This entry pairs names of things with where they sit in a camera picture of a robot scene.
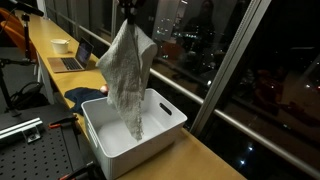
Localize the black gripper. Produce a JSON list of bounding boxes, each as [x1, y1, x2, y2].
[[117, 0, 147, 25]]

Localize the white towel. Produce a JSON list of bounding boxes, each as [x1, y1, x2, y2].
[[95, 18, 159, 143]]

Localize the red white plush turnip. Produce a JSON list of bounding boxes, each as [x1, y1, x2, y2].
[[99, 83, 111, 96]]

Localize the dark blue shirt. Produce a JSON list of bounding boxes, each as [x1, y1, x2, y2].
[[64, 86, 108, 116]]

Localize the white plastic basket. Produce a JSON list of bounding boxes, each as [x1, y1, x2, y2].
[[81, 87, 188, 180]]

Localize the white bowl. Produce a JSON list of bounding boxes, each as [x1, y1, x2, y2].
[[50, 38, 71, 55]]

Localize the open silver laptop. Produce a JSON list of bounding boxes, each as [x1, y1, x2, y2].
[[47, 36, 95, 74]]

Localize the horizontal metal window railing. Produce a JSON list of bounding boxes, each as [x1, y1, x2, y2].
[[78, 24, 320, 180]]

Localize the orange chair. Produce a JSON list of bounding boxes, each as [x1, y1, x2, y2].
[[0, 7, 38, 61]]

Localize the black bag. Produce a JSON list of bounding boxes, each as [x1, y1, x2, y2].
[[9, 81, 51, 111]]

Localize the black perforated breadboard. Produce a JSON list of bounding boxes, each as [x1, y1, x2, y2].
[[0, 103, 98, 180]]

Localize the black camera tripod stand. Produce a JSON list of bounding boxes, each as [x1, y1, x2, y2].
[[0, 0, 45, 118]]

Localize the grey window frame pillar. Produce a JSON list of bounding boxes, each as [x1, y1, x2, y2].
[[189, 0, 273, 138]]

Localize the orange handled black clamp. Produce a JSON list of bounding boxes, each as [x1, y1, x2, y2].
[[48, 114, 80, 130], [58, 161, 98, 180]]

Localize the aluminium profile rail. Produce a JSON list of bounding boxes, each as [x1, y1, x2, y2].
[[0, 117, 45, 144]]

